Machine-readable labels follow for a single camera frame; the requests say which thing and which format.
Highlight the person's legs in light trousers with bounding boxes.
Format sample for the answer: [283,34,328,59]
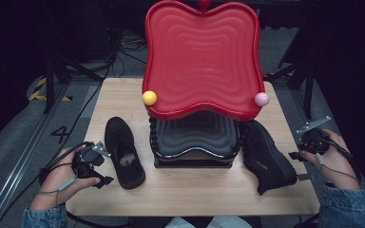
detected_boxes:
[164,216,255,228]

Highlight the long black floor cable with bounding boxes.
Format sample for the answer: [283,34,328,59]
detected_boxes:
[0,56,119,228]

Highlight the black metal stand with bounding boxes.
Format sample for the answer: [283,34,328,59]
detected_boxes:
[264,58,318,121]

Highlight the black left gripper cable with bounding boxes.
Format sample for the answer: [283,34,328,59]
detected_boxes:
[38,141,91,186]

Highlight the person's left hand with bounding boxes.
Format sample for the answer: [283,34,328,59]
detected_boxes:
[29,146,102,212]

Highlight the black chunky sneaker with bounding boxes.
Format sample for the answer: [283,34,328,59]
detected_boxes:
[240,119,298,197]

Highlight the person's right hand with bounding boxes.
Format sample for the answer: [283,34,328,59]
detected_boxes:
[298,127,362,191]

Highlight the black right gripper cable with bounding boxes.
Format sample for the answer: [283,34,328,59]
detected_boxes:
[321,136,362,182]

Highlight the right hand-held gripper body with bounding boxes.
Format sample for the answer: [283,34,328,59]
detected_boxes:
[296,115,333,156]

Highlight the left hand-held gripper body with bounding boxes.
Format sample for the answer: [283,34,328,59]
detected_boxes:
[71,141,112,181]

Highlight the grey left gripper cable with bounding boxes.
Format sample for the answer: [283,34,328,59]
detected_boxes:
[37,177,77,207]

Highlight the grey metal floor rail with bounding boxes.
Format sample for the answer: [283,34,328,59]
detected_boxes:
[0,85,71,228]

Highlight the bundle of black floor cables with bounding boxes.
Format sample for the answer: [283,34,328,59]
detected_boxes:
[106,18,148,79]

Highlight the red and black shoe rack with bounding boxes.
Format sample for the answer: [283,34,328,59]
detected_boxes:
[142,0,271,169]

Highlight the grey right gripper cable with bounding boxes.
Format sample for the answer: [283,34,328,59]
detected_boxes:
[315,152,361,184]

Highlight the black low sneaker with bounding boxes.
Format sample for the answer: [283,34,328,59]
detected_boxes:
[104,116,146,191]

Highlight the black tripod stand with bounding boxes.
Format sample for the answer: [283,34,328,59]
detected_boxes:
[42,53,105,115]

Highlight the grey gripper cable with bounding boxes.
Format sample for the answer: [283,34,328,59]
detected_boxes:
[37,177,77,207]
[315,152,361,184]

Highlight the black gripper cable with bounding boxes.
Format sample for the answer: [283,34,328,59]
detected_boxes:
[321,136,362,182]
[38,141,91,186]

